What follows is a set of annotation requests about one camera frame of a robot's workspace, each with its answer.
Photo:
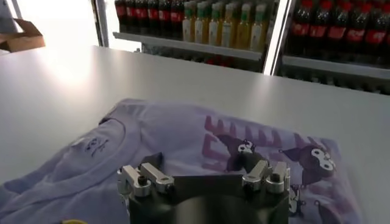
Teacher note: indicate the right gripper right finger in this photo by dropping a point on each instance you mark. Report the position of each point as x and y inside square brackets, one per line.
[265, 179]

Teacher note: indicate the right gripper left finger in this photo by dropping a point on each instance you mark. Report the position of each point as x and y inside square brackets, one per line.
[146, 179]

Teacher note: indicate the purple printed t-shirt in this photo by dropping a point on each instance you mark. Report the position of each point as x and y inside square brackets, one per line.
[167, 131]

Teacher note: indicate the white metal shelf rack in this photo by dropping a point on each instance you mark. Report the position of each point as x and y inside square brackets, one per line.
[189, 45]
[335, 67]

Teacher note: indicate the cola bottle red cap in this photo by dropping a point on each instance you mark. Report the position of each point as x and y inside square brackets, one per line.
[164, 15]
[153, 14]
[318, 31]
[375, 37]
[131, 12]
[121, 12]
[387, 39]
[177, 16]
[337, 33]
[356, 35]
[142, 13]
[300, 30]

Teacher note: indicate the brown cardboard box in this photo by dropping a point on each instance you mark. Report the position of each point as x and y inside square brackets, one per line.
[24, 41]

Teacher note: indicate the dark thin window post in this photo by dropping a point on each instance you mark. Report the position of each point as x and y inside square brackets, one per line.
[100, 24]

